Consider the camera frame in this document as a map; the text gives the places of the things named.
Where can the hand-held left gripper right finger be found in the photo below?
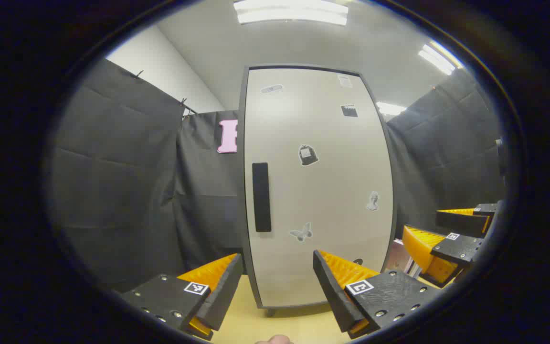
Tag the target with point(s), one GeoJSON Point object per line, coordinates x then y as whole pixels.
{"type": "Point", "coordinates": [332, 291]}

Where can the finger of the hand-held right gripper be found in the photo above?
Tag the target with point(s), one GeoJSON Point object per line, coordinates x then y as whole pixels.
{"type": "Point", "coordinates": [456, 248]}
{"type": "Point", "coordinates": [461, 222]}

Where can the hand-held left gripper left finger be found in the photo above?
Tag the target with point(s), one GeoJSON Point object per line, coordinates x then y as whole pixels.
{"type": "Point", "coordinates": [225, 286]}

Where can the dark grey cabinet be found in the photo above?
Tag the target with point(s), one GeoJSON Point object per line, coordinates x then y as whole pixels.
{"type": "Point", "coordinates": [242, 191]}

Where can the long ceiling light panel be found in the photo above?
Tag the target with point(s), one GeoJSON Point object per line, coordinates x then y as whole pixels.
{"type": "Point", "coordinates": [390, 108]}
{"type": "Point", "coordinates": [438, 57]}
{"type": "Point", "coordinates": [291, 12]}

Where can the stack of books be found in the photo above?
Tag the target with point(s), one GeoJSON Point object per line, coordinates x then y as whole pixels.
{"type": "Point", "coordinates": [401, 258]}

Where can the black backdrop cloth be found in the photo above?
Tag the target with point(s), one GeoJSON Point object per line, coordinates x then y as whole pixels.
{"type": "Point", "coordinates": [447, 153]}
{"type": "Point", "coordinates": [127, 191]}

